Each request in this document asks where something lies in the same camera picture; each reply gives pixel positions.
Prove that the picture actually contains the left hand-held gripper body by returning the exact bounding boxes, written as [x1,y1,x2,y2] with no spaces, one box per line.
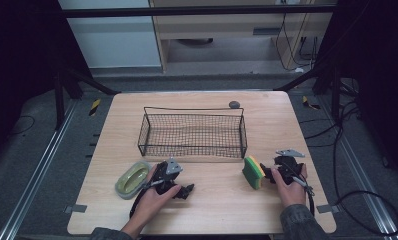
[152,157,184,196]

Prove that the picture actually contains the hand-held gripper cable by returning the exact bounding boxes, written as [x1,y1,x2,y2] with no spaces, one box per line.
[129,179,165,220]
[286,162,317,218]

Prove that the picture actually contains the black metal stand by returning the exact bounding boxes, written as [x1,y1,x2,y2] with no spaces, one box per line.
[53,65,122,132]
[272,61,342,122]

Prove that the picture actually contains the black and yellow tape strip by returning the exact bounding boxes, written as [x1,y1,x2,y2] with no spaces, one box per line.
[88,98,102,117]
[301,95,322,111]

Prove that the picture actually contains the person's right hand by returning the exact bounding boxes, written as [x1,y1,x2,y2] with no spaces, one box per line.
[270,163,309,209]

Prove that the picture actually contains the thick black floor cable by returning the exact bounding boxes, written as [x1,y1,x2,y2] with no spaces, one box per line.
[299,99,398,236]

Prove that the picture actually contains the person's left hand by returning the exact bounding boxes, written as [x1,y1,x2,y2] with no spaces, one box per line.
[134,164,183,225]

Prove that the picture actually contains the left hand-held gripper cable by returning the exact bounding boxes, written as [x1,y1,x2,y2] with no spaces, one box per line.
[129,179,165,220]

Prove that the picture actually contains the black horizontal frame bar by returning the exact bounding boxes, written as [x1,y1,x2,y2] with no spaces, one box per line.
[61,4,337,19]

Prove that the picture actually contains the right hand-held gripper cable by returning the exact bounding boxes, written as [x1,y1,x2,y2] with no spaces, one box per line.
[286,162,317,218]

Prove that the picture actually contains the dark curtain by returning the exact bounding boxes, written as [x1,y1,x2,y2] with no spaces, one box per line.
[315,0,398,188]
[0,0,92,168]

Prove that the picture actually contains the black cables under desk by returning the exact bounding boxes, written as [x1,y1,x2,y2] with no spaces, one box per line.
[274,12,321,73]

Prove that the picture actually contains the grey table bracket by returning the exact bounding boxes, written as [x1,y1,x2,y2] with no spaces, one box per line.
[315,203,341,215]

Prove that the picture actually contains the black wire mesh basket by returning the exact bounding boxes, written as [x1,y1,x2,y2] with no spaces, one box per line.
[137,106,249,160]

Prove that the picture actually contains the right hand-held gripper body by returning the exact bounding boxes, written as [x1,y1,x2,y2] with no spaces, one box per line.
[268,148,306,186]

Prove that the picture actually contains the light wooden desk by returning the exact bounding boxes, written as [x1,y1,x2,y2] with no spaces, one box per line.
[148,0,339,73]

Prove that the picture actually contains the aluminium floor rail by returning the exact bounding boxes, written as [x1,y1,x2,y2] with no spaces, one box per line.
[0,99,79,240]
[318,95,398,240]

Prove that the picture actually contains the thin black floor cable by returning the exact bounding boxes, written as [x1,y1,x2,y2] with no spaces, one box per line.
[6,114,37,137]

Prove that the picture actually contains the green soap dish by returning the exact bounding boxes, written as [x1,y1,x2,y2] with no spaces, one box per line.
[114,160,153,201]

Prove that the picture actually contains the white cabinet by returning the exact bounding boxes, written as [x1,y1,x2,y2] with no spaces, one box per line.
[58,0,162,70]

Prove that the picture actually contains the green and yellow sponge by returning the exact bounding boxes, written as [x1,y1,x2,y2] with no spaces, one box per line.
[241,155,267,191]

